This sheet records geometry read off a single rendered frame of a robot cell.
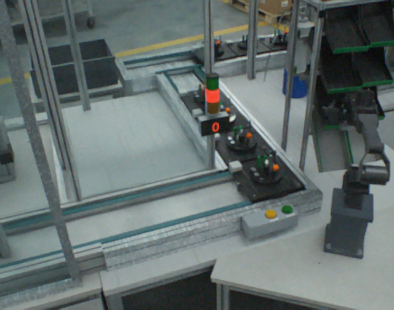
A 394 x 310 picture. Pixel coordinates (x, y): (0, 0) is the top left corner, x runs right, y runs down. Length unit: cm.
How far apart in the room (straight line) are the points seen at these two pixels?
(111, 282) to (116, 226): 23
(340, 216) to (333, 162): 37
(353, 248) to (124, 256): 84
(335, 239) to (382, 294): 25
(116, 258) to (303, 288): 67
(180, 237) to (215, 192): 31
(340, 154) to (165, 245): 83
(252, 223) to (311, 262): 26
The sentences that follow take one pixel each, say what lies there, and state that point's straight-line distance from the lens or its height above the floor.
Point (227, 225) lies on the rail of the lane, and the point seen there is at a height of 93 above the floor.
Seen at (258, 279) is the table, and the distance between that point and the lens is 165.
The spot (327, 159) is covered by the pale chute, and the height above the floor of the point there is 103.
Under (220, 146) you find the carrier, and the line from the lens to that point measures 208.
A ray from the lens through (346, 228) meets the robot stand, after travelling 169.
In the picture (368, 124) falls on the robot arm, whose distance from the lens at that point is 152.
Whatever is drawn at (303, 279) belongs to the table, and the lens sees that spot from 167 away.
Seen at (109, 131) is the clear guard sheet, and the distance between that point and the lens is 173.
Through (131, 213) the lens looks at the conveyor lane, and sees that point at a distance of 184.
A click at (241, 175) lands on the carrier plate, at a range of 190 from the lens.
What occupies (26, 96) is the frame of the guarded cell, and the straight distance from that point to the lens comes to 123.
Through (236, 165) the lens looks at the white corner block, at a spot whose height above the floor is 99.
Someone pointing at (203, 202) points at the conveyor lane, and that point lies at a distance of 185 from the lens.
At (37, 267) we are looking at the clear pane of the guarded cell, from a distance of 161.
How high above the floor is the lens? 214
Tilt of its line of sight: 36 degrees down
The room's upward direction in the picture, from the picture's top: 2 degrees counter-clockwise
